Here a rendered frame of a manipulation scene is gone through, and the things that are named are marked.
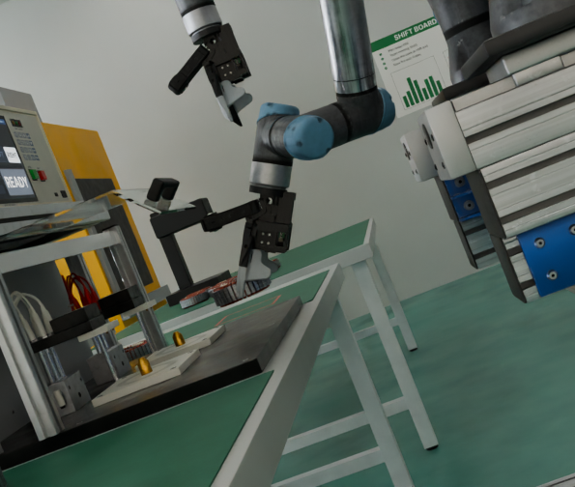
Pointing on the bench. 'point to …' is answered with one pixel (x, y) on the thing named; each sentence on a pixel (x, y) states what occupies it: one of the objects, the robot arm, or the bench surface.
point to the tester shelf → (15, 218)
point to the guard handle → (166, 188)
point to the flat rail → (17, 259)
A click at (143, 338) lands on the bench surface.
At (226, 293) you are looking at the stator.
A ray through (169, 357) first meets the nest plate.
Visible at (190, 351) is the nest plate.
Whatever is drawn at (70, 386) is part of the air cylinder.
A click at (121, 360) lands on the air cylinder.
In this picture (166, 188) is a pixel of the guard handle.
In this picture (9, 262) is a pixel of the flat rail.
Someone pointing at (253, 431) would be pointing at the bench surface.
